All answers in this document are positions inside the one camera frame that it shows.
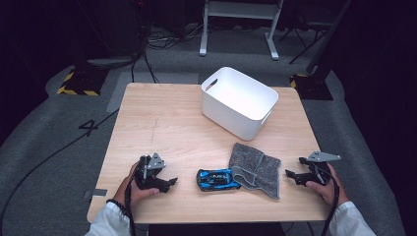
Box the black yellow striped stand base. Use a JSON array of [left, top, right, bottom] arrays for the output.
[[55, 66, 109, 97], [289, 72, 335, 101]]

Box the left hand-held gripper cable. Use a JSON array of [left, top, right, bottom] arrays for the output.
[[124, 178, 138, 236]]

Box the white metal stand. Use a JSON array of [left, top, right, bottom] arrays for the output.
[[199, 0, 285, 61]]

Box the white plastic bin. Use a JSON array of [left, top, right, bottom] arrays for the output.
[[201, 66, 280, 142]]

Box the hand-held gripper cable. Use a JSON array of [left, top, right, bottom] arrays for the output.
[[124, 178, 138, 236], [320, 165, 341, 236]]

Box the dark metal pole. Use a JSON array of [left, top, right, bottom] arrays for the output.
[[306, 0, 354, 75]]

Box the person's left hand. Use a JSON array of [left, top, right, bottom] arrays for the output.
[[112, 161, 160, 208]]

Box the bundle of floor cables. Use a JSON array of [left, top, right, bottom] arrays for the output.
[[144, 24, 205, 51]]

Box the grey fluffy cloth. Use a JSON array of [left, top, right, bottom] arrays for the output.
[[228, 142, 282, 201]]

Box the grey tape piece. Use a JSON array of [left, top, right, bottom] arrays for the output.
[[83, 188, 109, 200]]

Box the long black floor cable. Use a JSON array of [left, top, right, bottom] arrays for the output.
[[0, 107, 120, 230]]

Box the person's right hand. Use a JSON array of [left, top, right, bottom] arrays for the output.
[[306, 162, 350, 207]]

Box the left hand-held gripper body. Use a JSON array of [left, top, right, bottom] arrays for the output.
[[133, 151, 167, 191]]

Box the black bead bracelet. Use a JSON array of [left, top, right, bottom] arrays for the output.
[[105, 198, 128, 216]]

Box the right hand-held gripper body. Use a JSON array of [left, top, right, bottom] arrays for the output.
[[306, 150, 342, 185]]

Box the right hand-held gripper cable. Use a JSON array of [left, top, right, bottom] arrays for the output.
[[320, 165, 341, 236]]

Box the black tripod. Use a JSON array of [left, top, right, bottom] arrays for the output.
[[279, 13, 332, 65]]

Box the blue toy car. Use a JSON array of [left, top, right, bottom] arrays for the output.
[[196, 168, 242, 193]]

